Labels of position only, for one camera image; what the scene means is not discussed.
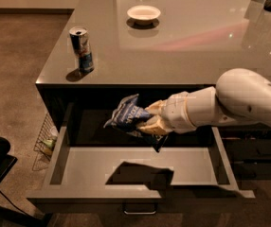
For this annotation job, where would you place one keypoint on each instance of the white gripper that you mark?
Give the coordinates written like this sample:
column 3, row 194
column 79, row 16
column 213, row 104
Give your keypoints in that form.
column 175, row 113

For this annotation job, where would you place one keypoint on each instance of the blue chip bag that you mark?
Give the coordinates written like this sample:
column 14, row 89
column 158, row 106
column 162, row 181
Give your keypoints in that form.
column 127, row 115

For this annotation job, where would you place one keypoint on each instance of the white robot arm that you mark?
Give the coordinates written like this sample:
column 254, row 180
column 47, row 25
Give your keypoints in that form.
column 240, row 97

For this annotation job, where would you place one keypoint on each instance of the open grey top drawer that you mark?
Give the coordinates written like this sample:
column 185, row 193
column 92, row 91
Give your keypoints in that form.
column 94, row 169

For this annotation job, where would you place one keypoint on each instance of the grey counter cabinet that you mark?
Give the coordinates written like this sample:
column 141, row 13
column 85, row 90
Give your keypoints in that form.
column 186, row 48

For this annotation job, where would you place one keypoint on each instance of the white bowl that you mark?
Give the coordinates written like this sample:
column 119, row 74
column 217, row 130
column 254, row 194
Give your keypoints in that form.
column 143, row 15

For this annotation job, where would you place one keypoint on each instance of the silver blue energy drink can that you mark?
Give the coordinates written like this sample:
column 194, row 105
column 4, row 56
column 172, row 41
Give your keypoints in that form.
column 79, row 37

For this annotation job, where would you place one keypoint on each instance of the metal drawer handle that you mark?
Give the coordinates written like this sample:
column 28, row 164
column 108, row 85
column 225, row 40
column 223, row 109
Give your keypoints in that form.
column 134, row 209

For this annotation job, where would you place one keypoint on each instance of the wire basket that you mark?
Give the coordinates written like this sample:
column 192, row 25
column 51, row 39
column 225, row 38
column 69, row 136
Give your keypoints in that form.
column 45, row 144

